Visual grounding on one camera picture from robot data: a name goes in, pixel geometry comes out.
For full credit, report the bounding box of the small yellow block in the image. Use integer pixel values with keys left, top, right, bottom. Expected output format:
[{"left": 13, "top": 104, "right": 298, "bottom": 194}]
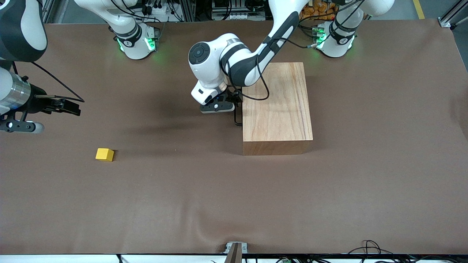
[{"left": 95, "top": 148, "right": 115, "bottom": 162}]

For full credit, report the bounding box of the light wooden drawer cabinet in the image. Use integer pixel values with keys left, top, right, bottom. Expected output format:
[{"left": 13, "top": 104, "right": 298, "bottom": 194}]
[{"left": 242, "top": 62, "right": 314, "bottom": 156}]

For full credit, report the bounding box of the aluminium equipment rack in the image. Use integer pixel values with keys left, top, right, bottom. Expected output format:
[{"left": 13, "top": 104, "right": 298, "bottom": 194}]
[{"left": 183, "top": 0, "right": 269, "bottom": 21}]

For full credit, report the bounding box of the brown table cover mat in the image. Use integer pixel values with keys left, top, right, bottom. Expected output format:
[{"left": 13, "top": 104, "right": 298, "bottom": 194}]
[{"left": 0, "top": 18, "right": 468, "bottom": 255}]

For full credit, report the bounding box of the white power strip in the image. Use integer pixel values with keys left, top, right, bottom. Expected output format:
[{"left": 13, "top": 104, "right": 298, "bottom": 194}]
[{"left": 139, "top": 0, "right": 174, "bottom": 23}]

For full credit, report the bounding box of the pile of orange items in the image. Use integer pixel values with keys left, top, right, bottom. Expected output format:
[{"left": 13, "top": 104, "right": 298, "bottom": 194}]
[{"left": 300, "top": 0, "right": 339, "bottom": 21}]

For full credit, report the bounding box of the metal table edge clamp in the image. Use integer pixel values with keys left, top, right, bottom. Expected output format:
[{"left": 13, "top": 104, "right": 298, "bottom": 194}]
[{"left": 224, "top": 242, "right": 250, "bottom": 263}]

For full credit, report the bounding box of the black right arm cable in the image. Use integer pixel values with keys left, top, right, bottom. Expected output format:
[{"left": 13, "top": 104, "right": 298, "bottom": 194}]
[{"left": 11, "top": 60, "right": 85, "bottom": 103}]

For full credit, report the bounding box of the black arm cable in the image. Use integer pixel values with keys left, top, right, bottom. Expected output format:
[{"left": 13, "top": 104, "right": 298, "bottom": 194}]
[
  {"left": 219, "top": 22, "right": 319, "bottom": 127},
  {"left": 11, "top": 60, "right": 85, "bottom": 103}
]

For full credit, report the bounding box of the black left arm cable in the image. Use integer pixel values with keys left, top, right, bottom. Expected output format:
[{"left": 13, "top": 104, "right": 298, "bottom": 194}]
[{"left": 219, "top": 22, "right": 319, "bottom": 127}]

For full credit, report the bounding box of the black cable bundle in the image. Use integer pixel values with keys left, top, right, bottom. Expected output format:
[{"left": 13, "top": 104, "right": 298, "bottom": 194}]
[{"left": 347, "top": 239, "right": 468, "bottom": 263}]

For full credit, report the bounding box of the aluminium frame profile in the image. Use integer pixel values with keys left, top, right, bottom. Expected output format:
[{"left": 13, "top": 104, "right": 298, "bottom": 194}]
[{"left": 438, "top": 0, "right": 468, "bottom": 30}]

